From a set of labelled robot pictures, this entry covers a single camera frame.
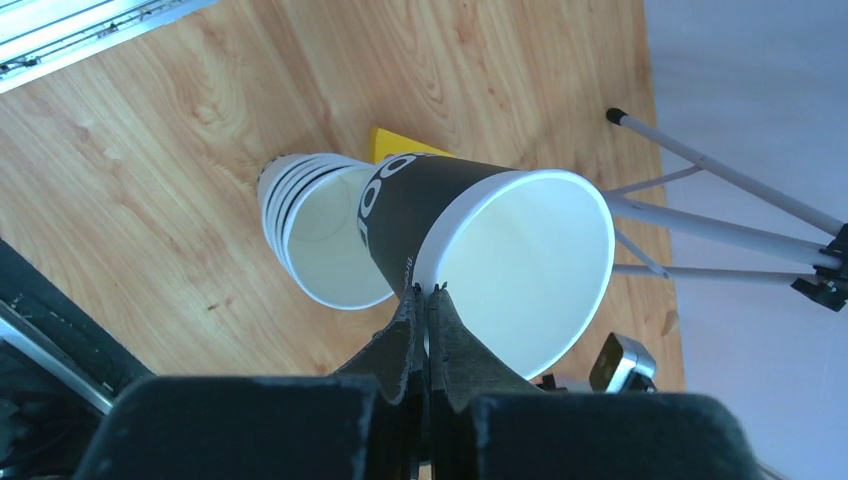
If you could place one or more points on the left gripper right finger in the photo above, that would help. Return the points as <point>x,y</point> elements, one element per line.
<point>462,367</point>

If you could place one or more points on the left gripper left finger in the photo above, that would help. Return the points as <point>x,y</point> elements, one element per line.
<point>395,352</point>

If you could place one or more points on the black paper coffee cup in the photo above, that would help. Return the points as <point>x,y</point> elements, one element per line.
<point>525,255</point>

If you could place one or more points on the stack of paper cups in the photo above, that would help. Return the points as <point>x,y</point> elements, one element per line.
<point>308,211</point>

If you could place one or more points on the yellow triangular plastic stand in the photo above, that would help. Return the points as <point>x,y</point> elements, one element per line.
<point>384,144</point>

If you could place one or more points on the grey tripod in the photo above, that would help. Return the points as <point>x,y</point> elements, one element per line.
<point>701,201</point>

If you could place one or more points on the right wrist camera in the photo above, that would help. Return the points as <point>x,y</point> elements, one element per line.
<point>623,365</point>

